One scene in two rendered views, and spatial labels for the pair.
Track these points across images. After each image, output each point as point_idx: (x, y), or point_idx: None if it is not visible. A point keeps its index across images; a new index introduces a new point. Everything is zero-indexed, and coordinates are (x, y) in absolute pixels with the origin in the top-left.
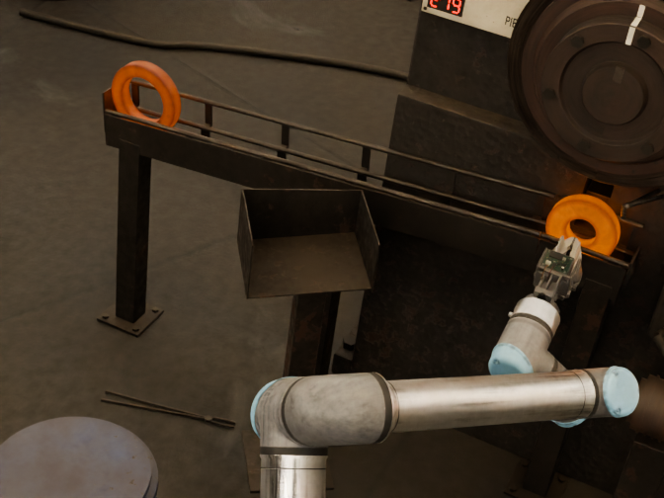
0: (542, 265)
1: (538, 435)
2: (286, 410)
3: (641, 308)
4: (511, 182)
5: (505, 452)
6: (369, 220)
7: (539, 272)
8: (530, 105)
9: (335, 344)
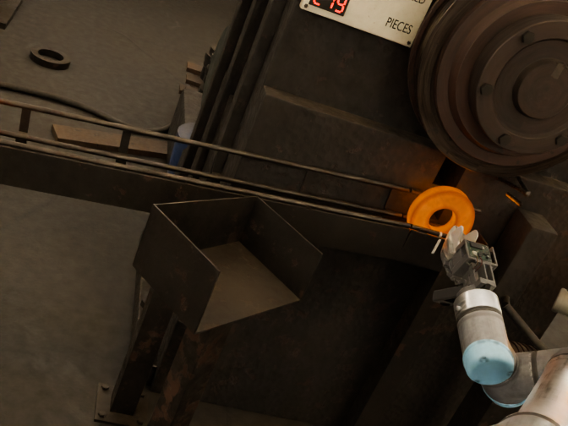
0: (471, 256)
1: (364, 406)
2: None
3: None
4: (368, 178)
5: (305, 423)
6: (286, 228)
7: (466, 263)
8: (439, 102)
9: (116, 351)
